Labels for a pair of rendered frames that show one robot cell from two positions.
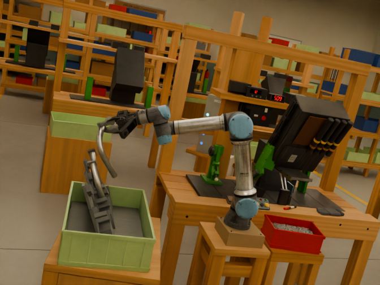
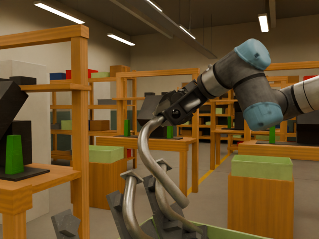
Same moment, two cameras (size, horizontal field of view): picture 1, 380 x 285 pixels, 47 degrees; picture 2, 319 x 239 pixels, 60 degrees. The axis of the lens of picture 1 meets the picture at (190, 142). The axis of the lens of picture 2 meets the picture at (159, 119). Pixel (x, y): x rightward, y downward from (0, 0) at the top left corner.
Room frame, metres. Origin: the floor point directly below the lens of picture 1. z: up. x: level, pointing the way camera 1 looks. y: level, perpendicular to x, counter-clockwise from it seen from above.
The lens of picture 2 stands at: (1.58, -0.12, 1.36)
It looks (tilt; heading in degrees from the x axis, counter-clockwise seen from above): 2 degrees down; 44
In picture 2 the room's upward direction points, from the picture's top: straight up
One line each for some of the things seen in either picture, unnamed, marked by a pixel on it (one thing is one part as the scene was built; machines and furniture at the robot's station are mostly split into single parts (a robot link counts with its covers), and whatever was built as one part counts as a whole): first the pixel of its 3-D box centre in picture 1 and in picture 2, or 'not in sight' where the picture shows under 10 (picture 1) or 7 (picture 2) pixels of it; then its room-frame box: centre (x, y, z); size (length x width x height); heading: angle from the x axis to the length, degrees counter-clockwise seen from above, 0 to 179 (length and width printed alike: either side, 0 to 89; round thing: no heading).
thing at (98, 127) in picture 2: not in sight; (84, 117); (5.00, 5.60, 1.13); 2.48 x 0.54 x 2.27; 111
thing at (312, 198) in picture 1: (264, 193); not in sight; (3.04, -0.61, 0.89); 1.10 x 0.42 x 0.02; 107
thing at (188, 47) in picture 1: (264, 121); not in sight; (3.33, -0.52, 1.36); 1.49 x 0.09 x 0.97; 107
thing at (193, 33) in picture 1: (281, 51); not in sight; (3.33, -0.52, 1.89); 1.50 x 0.09 x 0.09; 107
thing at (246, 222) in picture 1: (238, 216); not in sight; (2.29, -0.35, 0.97); 0.15 x 0.15 x 0.10
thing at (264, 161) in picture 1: (268, 158); not in sight; (2.96, -0.55, 1.17); 0.13 x 0.12 x 0.20; 107
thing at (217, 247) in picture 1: (232, 239); not in sight; (2.29, -0.35, 0.83); 0.32 x 0.32 x 0.04; 17
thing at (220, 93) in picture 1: (271, 102); not in sight; (3.29, -0.53, 1.52); 0.90 x 0.25 x 0.04; 107
